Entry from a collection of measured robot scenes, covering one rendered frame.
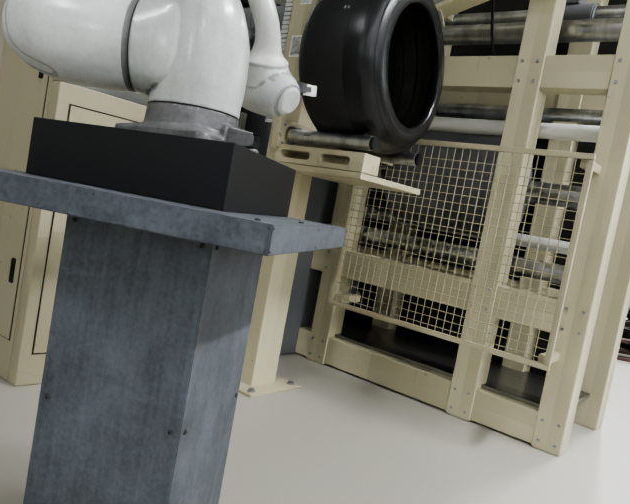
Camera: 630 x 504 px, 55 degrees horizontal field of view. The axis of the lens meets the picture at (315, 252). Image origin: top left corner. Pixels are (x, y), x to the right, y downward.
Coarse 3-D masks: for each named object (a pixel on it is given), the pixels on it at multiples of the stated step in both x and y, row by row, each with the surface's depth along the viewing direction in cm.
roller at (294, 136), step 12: (288, 132) 201; (300, 132) 198; (312, 132) 195; (324, 132) 193; (312, 144) 197; (324, 144) 193; (336, 144) 189; (348, 144) 186; (360, 144) 183; (372, 144) 181
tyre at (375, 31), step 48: (336, 0) 181; (384, 0) 175; (432, 0) 197; (336, 48) 177; (384, 48) 175; (432, 48) 213; (336, 96) 181; (384, 96) 180; (432, 96) 210; (384, 144) 191
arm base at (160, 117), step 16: (160, 112) 96; (176, 112) 95; (192, 112) 95; (208, 112) 96; (128, 128) 97; (144, 128) 96; (160, 128) 95; (176, 128) 94; (192, 128) 93; (208, 128) 96; (224, 128) 97; (240, 144) 97; (256, 144) 99
